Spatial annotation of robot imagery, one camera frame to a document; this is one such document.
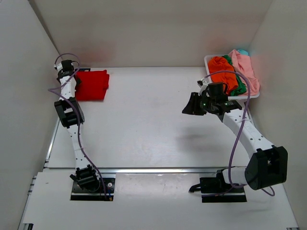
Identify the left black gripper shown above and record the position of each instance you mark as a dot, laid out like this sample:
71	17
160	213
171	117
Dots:
78	82

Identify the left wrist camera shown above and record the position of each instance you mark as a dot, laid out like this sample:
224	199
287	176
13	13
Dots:
58	67

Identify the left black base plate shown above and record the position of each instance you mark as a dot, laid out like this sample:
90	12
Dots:
95	194

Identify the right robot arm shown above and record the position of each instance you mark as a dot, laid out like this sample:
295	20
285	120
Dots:
267	164

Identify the green t-shirt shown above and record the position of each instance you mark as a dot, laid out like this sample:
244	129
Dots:
235	85

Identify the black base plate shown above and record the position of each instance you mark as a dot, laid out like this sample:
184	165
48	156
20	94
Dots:
213	190
95	194

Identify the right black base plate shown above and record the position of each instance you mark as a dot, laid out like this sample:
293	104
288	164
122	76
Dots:
213	190

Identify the aluminium table rail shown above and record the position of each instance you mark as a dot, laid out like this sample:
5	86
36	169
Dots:
161	170

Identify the pink t-shirt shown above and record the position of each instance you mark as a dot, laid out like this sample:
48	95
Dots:
242	64

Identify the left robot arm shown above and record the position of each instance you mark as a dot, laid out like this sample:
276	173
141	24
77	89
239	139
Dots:
71	118

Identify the light blue t-shirt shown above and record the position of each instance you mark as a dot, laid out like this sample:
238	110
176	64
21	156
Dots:
243	52

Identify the red t-shirt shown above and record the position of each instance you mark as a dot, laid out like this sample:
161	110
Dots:
93	85

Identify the orange t-shirt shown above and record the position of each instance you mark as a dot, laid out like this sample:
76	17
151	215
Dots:
217	67

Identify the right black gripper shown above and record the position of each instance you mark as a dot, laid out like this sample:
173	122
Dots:
192	107

